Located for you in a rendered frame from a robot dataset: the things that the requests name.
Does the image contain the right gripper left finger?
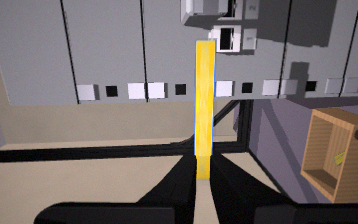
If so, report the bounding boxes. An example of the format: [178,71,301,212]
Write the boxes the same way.
[33,150,197,224]

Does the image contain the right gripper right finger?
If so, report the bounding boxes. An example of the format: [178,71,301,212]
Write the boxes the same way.
[210,150,358,224]

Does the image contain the cardboard box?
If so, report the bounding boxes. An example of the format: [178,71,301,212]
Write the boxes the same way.
[301,108,358,203]

